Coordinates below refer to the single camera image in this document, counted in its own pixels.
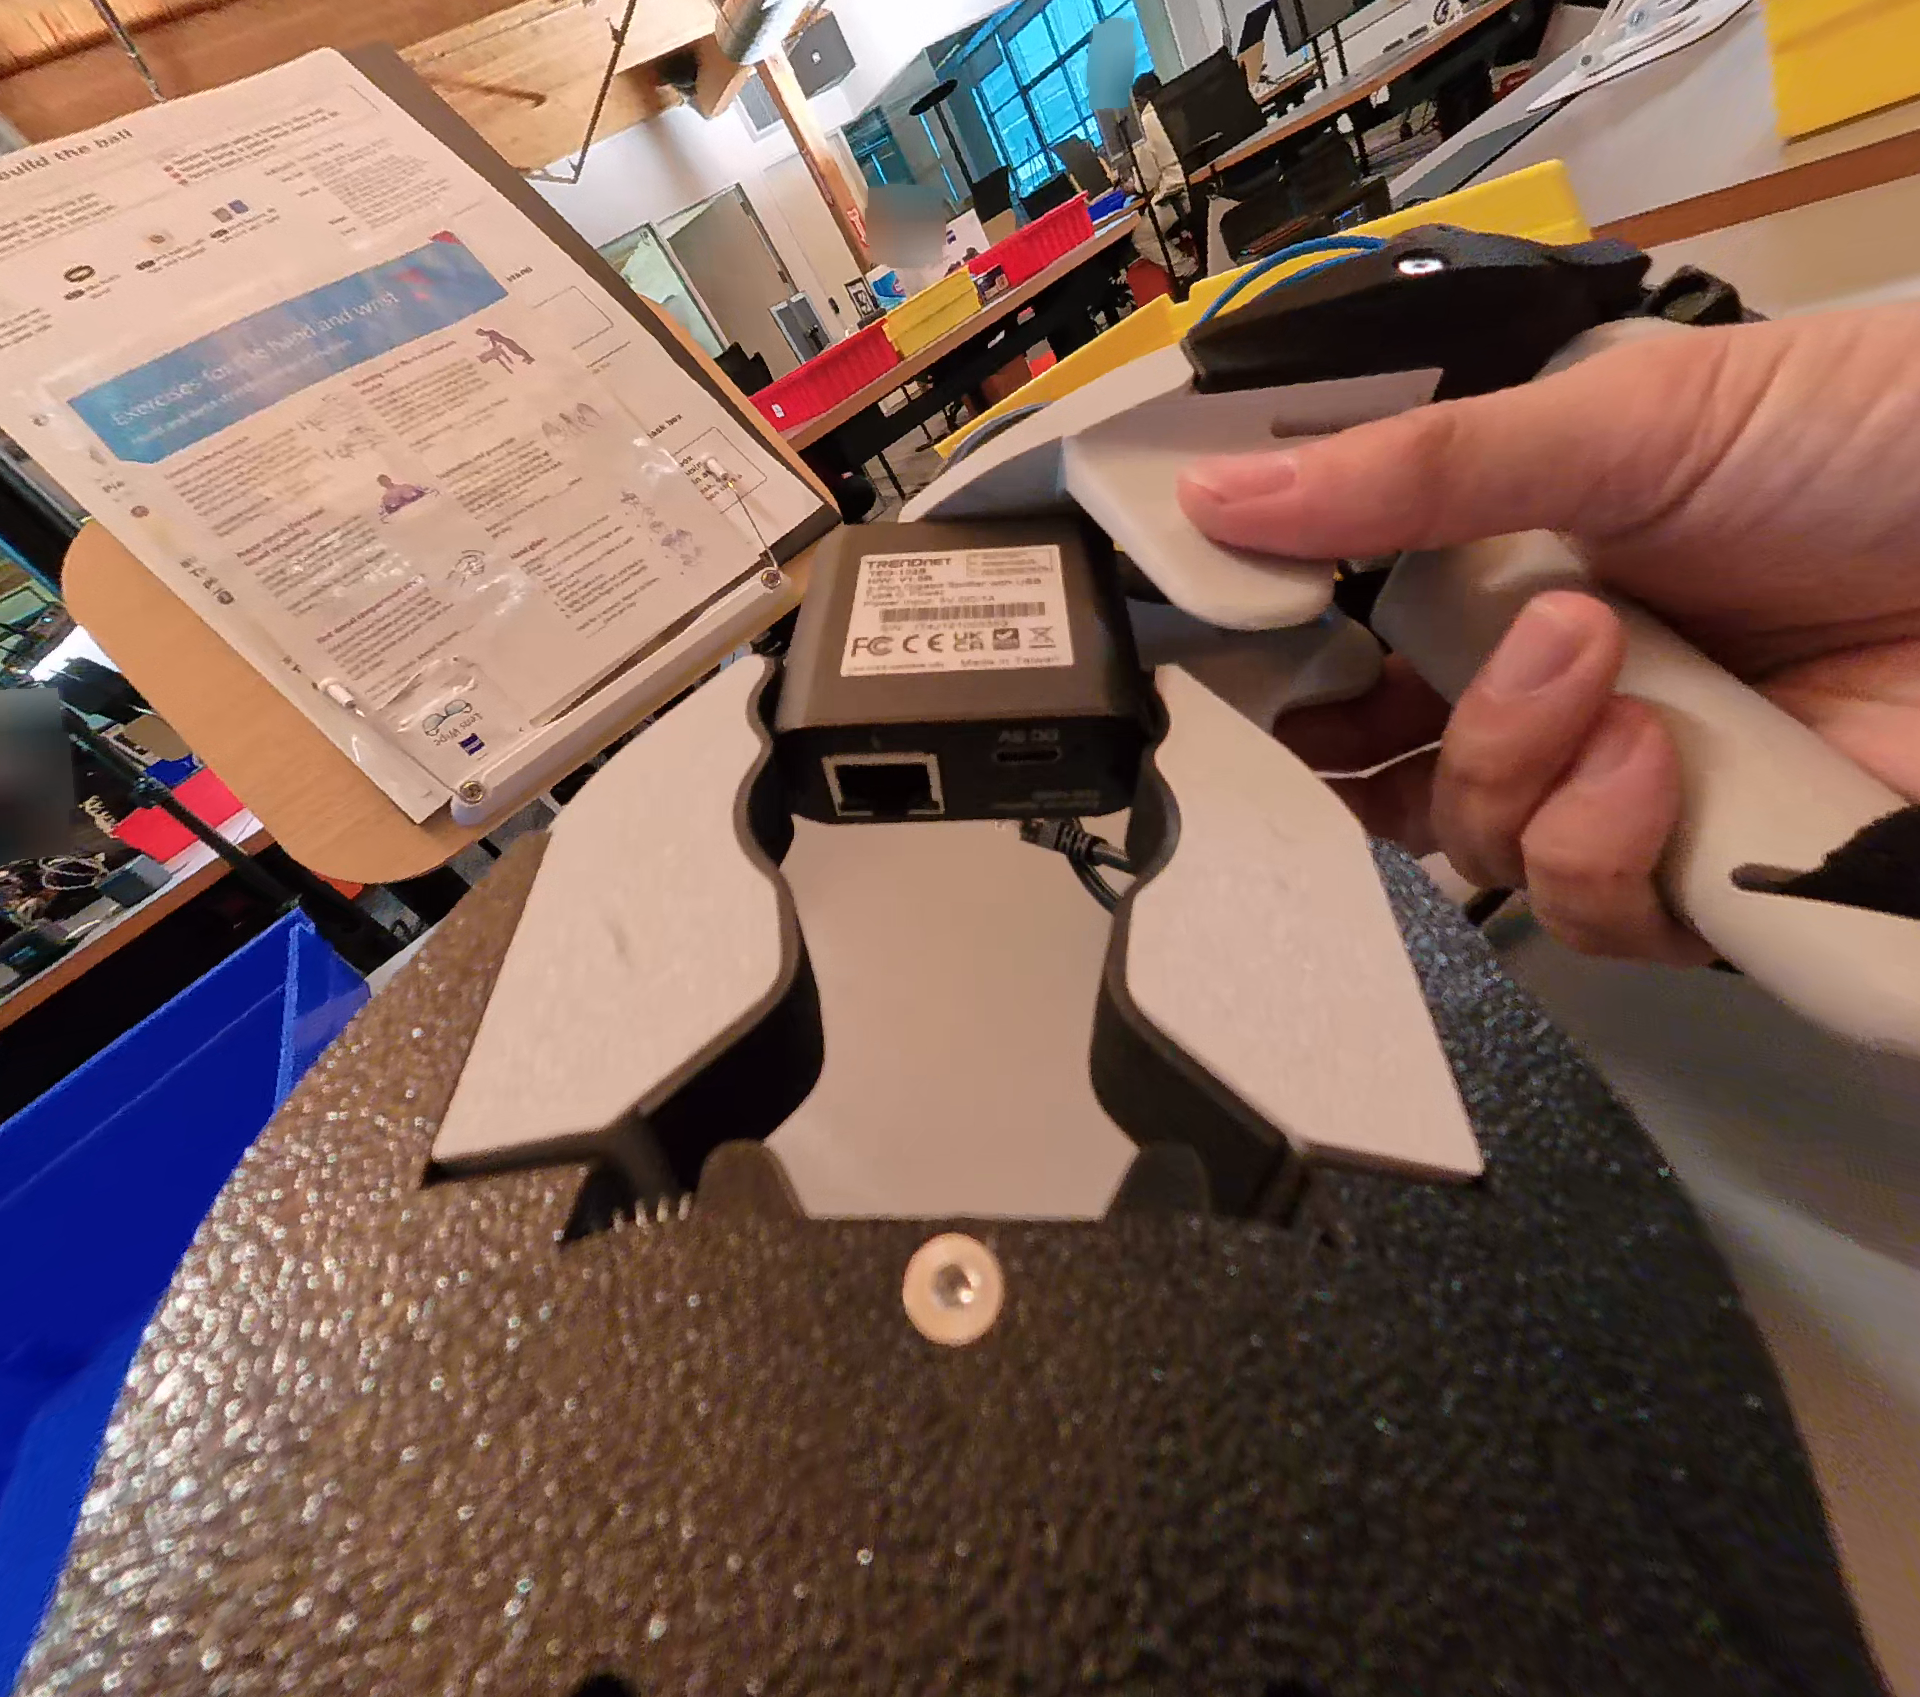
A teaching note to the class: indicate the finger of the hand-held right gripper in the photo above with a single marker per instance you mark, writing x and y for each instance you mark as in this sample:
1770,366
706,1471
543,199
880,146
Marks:
1020,454
1157,526

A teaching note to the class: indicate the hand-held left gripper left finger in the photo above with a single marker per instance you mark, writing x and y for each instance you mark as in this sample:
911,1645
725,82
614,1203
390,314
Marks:
629,980

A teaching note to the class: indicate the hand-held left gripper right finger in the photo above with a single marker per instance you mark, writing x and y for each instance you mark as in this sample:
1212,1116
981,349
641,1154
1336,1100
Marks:
1289,991

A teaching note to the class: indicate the yellow plastic bin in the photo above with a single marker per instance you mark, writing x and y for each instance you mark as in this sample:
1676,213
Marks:
1500,205
1847,3
930,318

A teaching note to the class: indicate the black ethernet splitter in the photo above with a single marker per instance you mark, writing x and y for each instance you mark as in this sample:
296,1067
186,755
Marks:
810,677

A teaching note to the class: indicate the blue plastic bin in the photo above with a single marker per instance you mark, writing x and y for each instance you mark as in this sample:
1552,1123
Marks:
121,1203

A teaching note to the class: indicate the grey desk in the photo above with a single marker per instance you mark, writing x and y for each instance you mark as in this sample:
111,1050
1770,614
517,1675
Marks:
1726,1203

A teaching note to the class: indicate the person's right hand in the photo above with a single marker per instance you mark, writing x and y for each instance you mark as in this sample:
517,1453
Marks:
1726,482

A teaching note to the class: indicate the wooden background table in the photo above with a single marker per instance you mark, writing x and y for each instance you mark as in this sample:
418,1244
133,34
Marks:
1038,298

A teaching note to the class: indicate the red plastic bin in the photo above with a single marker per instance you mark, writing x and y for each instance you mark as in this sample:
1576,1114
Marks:
1038,243
824,380

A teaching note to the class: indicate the wood-edged grey table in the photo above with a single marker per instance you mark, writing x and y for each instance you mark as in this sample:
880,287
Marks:
1650,123

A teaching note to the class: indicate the black floor lamp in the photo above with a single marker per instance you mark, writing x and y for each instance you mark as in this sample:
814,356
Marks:
934,95

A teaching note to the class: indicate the instruction sheet on stand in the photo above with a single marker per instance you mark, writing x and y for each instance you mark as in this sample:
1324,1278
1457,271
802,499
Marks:
181,677

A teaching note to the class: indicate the printed instruction sheet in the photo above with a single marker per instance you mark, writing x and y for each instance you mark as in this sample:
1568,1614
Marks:
375,406

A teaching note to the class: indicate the black wall speaker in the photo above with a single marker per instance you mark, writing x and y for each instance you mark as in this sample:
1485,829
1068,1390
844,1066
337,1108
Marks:
822,58

